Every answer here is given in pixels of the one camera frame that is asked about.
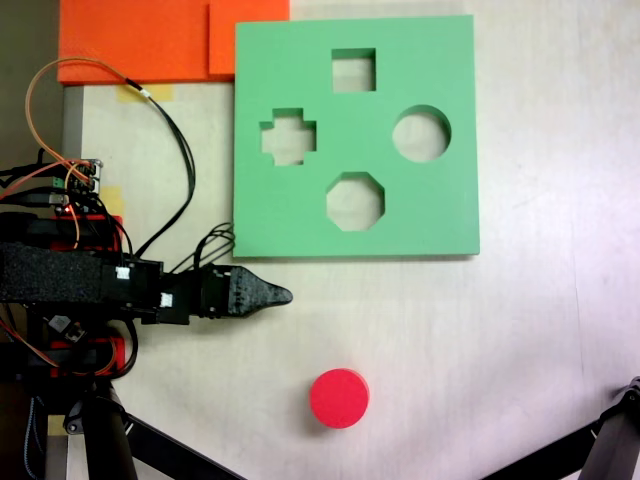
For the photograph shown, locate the black speckled gripper finger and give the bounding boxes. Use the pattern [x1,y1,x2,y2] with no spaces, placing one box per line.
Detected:
[228,265,295,319]

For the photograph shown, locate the red cylinder block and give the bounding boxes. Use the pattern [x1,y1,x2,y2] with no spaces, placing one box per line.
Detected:
[309,368,371,430]

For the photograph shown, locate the flat orange block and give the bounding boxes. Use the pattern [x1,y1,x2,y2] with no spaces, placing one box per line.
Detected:
[56,0,291,84]

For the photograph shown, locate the green shape sorting board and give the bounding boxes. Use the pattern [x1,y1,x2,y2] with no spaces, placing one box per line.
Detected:
[232,14,481,260]

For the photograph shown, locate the yellow masking tape piece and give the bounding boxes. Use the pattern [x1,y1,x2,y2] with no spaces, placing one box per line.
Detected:
[116,83,176,104]
[98,185,124,217]

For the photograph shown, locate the black tripod leg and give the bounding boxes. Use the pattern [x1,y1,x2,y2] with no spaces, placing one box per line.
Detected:
[478,374,640,480]
[63,378,247,480]

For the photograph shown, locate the small circuit board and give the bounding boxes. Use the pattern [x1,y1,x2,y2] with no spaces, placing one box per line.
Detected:
[51,158,104,194]

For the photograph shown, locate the black gripper cable bundle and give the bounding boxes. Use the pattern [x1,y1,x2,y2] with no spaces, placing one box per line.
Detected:
[172,222,237,275]

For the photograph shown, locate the red orange base wires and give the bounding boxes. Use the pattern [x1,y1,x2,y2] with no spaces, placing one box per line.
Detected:
[0,314,120,380]

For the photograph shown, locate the long black cable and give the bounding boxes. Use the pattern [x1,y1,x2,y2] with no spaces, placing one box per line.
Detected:
[123,78,197,257]

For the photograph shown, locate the thin orange wire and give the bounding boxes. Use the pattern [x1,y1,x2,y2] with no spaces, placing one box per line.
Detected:
[24,56,151,251]

